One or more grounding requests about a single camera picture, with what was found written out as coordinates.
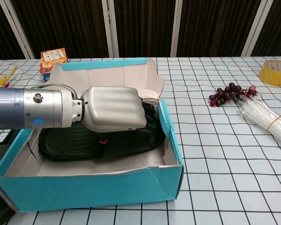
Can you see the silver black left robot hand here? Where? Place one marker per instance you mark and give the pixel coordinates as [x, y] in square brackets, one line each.
[112, 110]

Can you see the black rubber slipper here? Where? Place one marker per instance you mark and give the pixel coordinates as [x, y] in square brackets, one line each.
[10, 140]
[68, 145]

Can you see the grey silver left robot arm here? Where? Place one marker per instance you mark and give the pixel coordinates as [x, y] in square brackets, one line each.
[25, 107]

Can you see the orange blue carton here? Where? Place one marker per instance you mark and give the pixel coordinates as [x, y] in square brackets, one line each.
[52, 58]

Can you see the light blue cardboard shoe box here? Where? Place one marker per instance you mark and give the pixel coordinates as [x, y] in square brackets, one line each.
[96, 189]

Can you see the black corrugated screen panel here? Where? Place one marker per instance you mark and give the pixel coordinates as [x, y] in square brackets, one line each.
[145, 25]
[0, 35]
[215, 25]
[278, 25]
[61, 25]

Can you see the dark red grape bunch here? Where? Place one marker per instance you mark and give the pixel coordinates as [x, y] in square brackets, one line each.
[222, 96]

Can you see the white black checked tablecloth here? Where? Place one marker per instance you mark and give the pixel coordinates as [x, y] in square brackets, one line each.
[224, 175]

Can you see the bundle of clear plastic straws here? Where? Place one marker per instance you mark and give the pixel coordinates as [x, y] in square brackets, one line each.
[267, 117]

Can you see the yellow clear tape roll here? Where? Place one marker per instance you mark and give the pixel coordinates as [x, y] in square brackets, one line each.
[269, 78]

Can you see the white metal screen post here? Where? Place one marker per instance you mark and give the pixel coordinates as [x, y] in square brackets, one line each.
[110, 28]
[16, 28]
[178, 28]
[256, 28]

